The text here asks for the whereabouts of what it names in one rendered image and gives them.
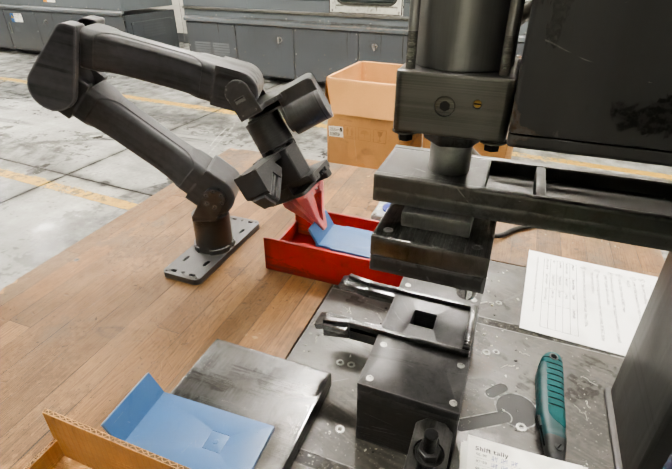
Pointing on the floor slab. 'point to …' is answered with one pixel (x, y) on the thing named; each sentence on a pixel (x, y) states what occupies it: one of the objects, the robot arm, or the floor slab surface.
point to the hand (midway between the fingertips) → (321, 224)
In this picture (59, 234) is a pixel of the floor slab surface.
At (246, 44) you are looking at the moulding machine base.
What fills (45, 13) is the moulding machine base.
